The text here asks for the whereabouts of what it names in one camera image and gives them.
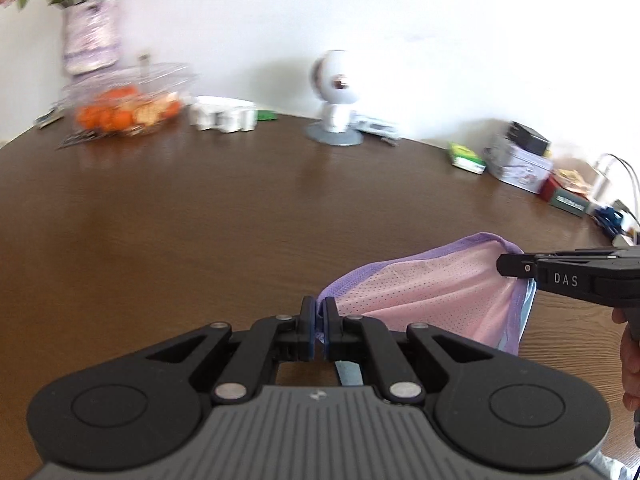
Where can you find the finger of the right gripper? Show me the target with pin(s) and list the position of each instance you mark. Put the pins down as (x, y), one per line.
(580, 261)

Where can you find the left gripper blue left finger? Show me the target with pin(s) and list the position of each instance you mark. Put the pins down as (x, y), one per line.
(283, 338)

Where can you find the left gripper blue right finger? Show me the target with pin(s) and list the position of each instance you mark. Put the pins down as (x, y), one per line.
(368, 342)

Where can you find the pink blue mesh vest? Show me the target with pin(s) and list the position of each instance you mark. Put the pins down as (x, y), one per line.
(455, 287)

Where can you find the person's right hand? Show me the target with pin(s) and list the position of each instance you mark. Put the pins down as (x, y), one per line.
(630, 360)

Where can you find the white power strip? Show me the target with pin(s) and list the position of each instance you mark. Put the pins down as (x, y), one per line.
(626, 239)

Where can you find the dark green labelled box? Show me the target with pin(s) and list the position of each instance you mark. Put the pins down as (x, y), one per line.
(558, 197)

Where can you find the white illustrated tin box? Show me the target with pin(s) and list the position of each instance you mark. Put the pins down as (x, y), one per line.
(514, 166)

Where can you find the snack packet on box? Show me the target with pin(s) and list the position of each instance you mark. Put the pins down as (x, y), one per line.
(572, 181)

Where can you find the green white small box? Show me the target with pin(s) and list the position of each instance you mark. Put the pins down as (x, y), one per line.
(463, 158)

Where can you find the black power adapter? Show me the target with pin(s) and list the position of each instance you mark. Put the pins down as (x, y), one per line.
(527, 139)

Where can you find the white flat remote device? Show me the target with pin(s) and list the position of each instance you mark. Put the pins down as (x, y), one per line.
(374, 127)

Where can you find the white clip gadget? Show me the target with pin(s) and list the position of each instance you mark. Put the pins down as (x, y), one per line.
(225, 115)

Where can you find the clear box of oranges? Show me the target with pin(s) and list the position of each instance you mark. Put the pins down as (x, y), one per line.
(129, 101)

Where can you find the lavender textured vase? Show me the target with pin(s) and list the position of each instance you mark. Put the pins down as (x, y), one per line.
(91, 39)

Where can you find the white wall charger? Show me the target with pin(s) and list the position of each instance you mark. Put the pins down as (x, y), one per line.
(601, 181)

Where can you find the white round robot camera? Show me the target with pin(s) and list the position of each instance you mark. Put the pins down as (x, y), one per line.
(334, 81)

